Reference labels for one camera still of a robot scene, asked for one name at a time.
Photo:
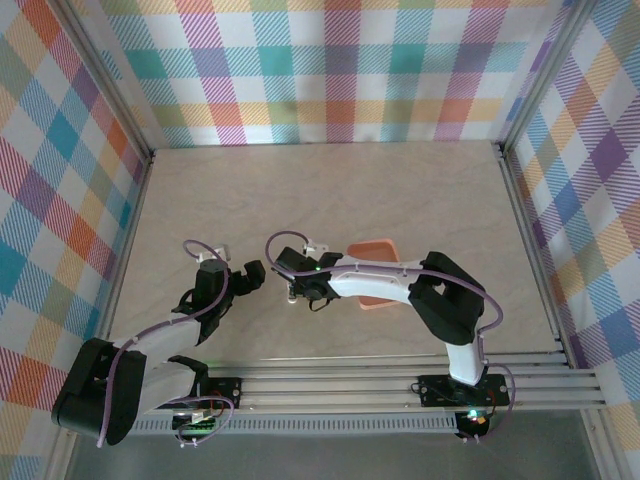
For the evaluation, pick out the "pink plastic tray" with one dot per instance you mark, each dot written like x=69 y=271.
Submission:
x=375 y=247

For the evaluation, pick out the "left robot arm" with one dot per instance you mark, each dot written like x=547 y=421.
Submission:
x=100 y=390

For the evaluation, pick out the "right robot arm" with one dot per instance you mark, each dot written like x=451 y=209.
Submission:
x=380 y=282

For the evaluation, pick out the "wide aluminium base extrusion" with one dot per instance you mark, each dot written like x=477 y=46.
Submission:
x=325 y=390

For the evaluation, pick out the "small controller board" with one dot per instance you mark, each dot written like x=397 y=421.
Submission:
x=472 y=420
x=195 y=424

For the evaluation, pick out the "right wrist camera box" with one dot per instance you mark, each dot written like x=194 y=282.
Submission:
x=315 y=246

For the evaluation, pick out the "aluminium table side rail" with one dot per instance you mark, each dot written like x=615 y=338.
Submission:
x=526 y=240
x=131 y=225

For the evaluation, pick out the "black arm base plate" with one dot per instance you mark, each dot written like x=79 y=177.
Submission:
x=227 y=392
x=435 y=390

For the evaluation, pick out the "aluminium frame post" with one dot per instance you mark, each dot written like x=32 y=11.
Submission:
x=60 y=460
x=105 y=80
x=544 y=75
x=600 y=450

